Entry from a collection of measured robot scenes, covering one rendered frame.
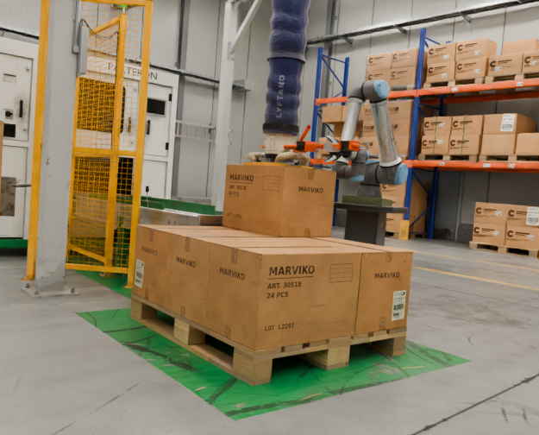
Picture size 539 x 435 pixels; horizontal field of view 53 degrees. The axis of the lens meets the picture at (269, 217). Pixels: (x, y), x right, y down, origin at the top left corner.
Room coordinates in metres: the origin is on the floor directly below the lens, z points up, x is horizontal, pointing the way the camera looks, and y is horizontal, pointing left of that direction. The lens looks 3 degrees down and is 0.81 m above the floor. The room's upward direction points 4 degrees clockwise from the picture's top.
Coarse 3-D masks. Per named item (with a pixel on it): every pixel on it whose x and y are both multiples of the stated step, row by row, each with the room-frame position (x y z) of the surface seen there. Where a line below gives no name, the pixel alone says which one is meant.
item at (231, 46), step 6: (258, 0) 6.40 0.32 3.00; (252, 6) 6.48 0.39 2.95; (258, 6) 6.46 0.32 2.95; (252, 12) 6.49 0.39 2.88; (246, 18) 6.57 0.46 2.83; (252, 18) 6.55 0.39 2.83; (246, 24) 6.59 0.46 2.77; (240, 30) 6.65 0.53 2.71; (246, 30) 6.65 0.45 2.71; (240, 36) 6.69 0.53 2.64; (234, 42) 6.74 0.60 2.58; (228, 48) 6.80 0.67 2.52; (234, 48) 6.79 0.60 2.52; (228, 54) 6.81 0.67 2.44; (234, 54) 6.86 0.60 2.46
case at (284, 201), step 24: (240, 168) 3.33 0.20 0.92; (264, 168) 3.14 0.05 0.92; (288, 168) 3.00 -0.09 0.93; (312, 168) 3.11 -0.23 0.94; (240, 192) 3.32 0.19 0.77; (264, 192) 3.12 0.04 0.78; (288, 192) 3.01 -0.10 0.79; (312, 192) 3.12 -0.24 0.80; (240, 216) 3.30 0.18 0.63; (264, 216) 3.11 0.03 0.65; (288, 216) 3.02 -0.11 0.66; (312, 216) 3.13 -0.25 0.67
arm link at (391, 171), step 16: (384, 80) 3.51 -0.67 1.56; (368, 96) 3.54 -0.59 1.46; (384, 96) 3.49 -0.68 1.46; (384, 112) 3.55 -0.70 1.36; (384, 128) 3.58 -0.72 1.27; (384, 144) 3.63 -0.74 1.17; (384, 160) 3.69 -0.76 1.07; (400, 160) 3.70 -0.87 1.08; (384, 176) 3.73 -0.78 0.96; (400, 176) 3.68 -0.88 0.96
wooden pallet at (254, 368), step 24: (144, 312) 2.98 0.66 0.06; (168, 312) 2.72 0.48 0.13; (168, 336) 2.71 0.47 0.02; (192, 336) 2.57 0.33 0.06; (216, 336) 2.37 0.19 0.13; (360, 336) 2.55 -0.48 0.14; (384, 336) 2.66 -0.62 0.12; (216, 360) 2.37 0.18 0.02; (240, 360) 2.22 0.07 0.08; (264, 360) 2.18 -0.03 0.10; (312, 360) 2.49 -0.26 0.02; (336, 360) 2.45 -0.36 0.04
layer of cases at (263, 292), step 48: (144, 240) 2.99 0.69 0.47; (192, 240) 2.58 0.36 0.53; (240, 240) 2.63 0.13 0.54; (288, 240) 2.83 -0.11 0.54; (336, 240) 3.07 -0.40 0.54; (144, 288) 2.96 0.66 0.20; (192, 288) 2.55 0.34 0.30; (240, 288) 2.25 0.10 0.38; (288, 288) 2.25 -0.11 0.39; (336, 288) 2.43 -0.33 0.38; (384, 288) 2.64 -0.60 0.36; (240, 336) 2.23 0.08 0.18; (288, 336) 2.26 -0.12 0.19; (336, 336) 2.45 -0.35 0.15
